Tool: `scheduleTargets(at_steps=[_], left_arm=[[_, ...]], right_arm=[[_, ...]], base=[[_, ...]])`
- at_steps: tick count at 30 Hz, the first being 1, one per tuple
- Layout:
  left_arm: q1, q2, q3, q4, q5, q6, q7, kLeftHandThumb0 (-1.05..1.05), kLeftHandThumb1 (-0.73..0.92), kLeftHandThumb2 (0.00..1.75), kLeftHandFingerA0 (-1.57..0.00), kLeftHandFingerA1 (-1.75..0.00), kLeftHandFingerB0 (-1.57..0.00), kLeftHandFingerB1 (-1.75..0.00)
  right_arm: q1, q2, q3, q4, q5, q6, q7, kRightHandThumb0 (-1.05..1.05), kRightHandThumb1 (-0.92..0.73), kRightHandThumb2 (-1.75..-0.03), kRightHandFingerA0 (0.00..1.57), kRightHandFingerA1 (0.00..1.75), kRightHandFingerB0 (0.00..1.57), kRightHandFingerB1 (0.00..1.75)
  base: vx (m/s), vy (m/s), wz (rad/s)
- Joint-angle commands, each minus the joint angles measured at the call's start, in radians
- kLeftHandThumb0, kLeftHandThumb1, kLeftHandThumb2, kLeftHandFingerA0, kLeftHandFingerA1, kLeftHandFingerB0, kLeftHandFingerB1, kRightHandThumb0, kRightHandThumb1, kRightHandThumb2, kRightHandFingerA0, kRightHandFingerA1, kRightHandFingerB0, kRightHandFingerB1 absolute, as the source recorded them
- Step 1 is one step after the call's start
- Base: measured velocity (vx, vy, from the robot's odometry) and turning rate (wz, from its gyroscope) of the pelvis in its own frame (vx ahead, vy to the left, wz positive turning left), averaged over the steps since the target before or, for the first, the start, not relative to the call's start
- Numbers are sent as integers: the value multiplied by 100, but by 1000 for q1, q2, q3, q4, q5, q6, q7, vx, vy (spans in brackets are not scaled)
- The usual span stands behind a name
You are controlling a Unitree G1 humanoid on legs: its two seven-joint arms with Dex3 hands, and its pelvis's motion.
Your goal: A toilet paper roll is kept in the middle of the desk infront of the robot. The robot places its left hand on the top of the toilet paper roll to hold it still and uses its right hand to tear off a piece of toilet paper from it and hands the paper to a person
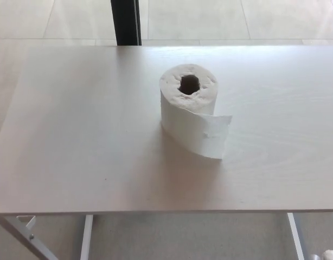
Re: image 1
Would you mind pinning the white toilet paper roll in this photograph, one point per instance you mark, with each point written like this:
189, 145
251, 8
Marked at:
182, 116

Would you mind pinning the white table leg bracket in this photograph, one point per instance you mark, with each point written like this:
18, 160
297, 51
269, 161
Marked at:
26, 220

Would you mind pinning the black door frame post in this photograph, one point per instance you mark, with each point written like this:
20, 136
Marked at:
125, 21

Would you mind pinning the white table frame bar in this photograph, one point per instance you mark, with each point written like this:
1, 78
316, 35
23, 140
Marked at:
296, 238
86, 238

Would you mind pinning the white slanted table leg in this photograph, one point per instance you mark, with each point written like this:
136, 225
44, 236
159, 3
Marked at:
22, 235

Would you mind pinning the white and silver robot foot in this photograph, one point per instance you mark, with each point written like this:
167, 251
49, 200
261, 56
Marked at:
330, 255

